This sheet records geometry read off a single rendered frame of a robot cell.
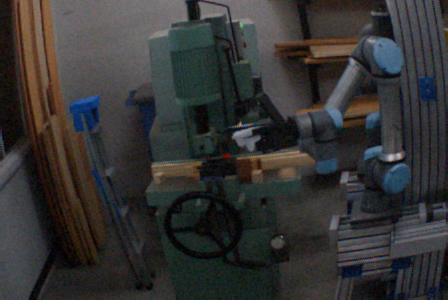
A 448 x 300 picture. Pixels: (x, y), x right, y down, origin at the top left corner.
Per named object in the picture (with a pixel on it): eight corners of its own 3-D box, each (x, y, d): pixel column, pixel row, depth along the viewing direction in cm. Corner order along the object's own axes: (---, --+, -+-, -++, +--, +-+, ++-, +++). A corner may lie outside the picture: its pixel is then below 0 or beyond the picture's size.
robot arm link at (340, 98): (358, 25, 197) (288, 141, 201) (370, 28, 187) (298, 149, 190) (379, 45, 201) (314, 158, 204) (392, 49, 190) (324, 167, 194)
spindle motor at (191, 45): (173, 109, 238) (163, 31, 230) (180, 99, 255) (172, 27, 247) (219, 103, 236) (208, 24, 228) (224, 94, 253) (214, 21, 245)
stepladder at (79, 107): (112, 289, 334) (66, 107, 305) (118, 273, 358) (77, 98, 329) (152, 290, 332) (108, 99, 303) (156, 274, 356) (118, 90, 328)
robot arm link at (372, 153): (384, 173, 214) (383, 139, 210) (397, 183, 201) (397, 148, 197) (359, 181, 212) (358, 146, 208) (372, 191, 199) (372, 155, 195)
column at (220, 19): (191, 185, 274) (169, 23, 256) (198, 169, 295) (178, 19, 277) (243, 180, 271) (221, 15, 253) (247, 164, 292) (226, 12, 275)
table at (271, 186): (142, 214, 232) (139, 200, 231) (156, 188, 261) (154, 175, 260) (302, 201, 224) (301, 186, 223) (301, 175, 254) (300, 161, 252)
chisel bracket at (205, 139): (196, 158, 246) (192, 137, 244) (201, 148, 260) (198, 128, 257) (215, 157, 245) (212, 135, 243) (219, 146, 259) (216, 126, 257)
